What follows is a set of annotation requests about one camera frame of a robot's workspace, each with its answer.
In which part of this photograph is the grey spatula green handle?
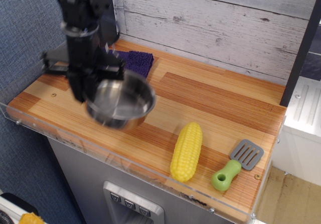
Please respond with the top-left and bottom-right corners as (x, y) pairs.
(211, 139), (264, 192)

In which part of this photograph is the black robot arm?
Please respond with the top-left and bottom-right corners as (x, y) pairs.
(42, 0), (126, 102)

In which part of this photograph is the dark right shelf post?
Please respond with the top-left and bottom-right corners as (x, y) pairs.
(279, 0), (320, 107)

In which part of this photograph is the folded purple towel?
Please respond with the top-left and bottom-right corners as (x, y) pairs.
(117, 51), (154, 78)

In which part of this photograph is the yellow plastic corn cob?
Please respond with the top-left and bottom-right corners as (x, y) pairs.
(170, 122), (203, 182)

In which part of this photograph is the small metal pot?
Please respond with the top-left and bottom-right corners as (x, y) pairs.
(85, 70), (156, 130)

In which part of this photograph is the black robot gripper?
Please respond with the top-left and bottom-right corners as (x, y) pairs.
(42, 24), (125, 102)

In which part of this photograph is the yellow black object bottom left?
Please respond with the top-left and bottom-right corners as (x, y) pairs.
(1, 196), (46, 224)

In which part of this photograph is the grey toy fridge cabinet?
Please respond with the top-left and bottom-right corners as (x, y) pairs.
(49, 139), (229, 223)

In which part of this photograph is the clear acrylic table guard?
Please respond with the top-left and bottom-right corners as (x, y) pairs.
(0, 42), (287, 222)

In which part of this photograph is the white toy sink counter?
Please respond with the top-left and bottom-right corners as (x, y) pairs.
(272, 77), (320, 185)

